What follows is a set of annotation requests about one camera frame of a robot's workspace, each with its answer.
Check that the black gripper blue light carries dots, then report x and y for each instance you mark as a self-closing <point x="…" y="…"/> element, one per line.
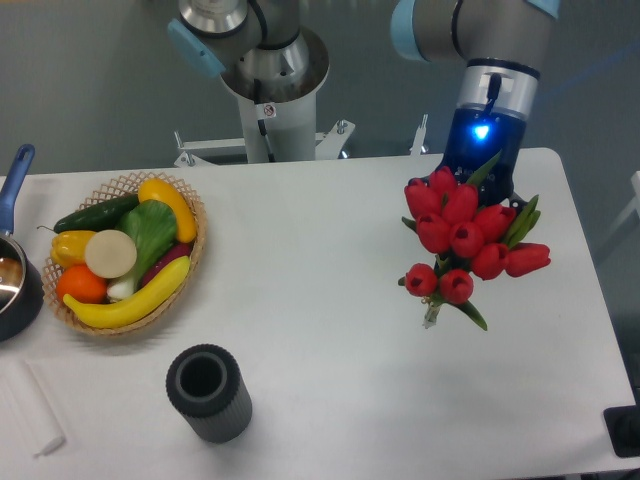
<point x="475" y="137"/>

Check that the red tulip bouquet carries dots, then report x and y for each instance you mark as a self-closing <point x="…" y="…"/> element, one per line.
<point x="469" y="241"/>

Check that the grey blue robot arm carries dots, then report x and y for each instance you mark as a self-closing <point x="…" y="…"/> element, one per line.
<point x="502" y="43"/>

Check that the white chair part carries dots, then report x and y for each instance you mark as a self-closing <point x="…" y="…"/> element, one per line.
<point x="622" y="226"/>

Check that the black device at edge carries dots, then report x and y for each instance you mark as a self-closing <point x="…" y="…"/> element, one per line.
<point x="623" y="428"/>

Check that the purple eggplant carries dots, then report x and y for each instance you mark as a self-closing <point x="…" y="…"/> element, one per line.
<point x="176" y="251"/>

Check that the dark grey ribbed vase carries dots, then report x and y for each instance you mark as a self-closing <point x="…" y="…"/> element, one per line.
<point x="205" y="385"/>

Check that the yellow squash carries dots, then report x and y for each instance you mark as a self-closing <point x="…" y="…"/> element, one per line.
<point x="164" y="192"/>

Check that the green bok choy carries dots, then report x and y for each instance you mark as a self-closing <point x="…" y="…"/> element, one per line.
<point x="152" y="226"/>

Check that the cream round onion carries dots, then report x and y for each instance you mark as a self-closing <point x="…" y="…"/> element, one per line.
<point x="110" y="254"/>

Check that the green cucumber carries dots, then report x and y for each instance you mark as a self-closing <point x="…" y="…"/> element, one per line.
<point x="97" y="217"/>

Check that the yellow banana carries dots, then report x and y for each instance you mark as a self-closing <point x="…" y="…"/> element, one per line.
<point x="137" y="306"/>

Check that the orange fruit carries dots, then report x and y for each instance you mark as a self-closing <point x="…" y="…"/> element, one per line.
<point x="82" y="284"/>

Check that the yellow bell pepper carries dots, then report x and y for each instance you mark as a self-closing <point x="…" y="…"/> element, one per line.
<point x="68" y="248"/>

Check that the white folded cloth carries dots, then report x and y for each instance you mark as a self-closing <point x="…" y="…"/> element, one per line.
<point x="36" y="420"/>

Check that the white metal base frame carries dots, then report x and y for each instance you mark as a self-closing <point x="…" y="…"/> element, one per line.
<point x="215" y="147"/>

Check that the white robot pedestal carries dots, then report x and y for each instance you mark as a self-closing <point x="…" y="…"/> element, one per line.
<point x="276" y="95"/>

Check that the blue handled saucepan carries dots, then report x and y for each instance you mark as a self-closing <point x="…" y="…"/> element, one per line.
<point x="21" y="286"/>

